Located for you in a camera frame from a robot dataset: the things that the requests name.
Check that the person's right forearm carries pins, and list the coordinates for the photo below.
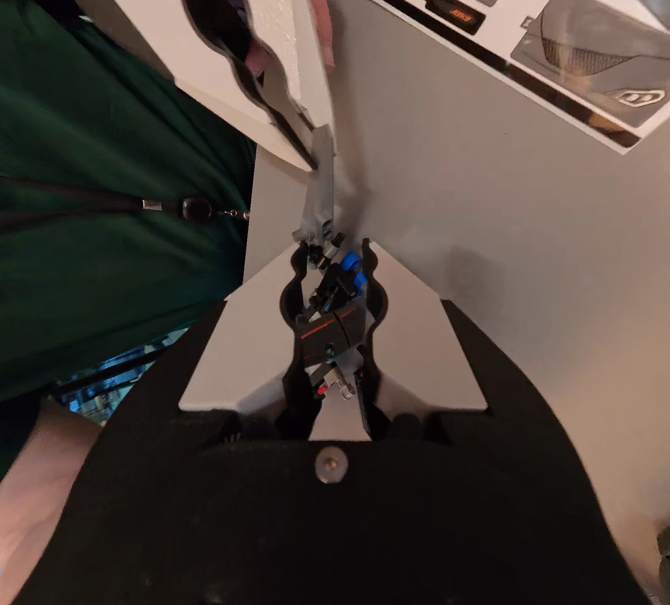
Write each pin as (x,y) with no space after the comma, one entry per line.
(31,500)

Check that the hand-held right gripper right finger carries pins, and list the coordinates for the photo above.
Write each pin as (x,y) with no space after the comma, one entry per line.
(429,354)

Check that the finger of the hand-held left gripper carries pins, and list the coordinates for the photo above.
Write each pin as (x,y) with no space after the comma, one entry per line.
(178,50)
(277,3)

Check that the lego sticker sheet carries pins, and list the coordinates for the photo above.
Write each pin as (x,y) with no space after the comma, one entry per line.
(549,14)

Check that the grey lego wing panel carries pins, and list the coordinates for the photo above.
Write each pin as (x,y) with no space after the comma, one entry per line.
(319,181)

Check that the small black lego subassembly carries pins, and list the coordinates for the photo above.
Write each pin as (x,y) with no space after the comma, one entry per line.
(330,333)

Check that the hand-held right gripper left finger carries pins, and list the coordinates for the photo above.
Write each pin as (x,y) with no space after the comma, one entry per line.
(235,354)

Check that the person's left hand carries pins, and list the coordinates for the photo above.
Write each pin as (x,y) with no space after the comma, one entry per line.
(325,29)

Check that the green sweater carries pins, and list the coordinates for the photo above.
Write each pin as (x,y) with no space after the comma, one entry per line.
(104,171)

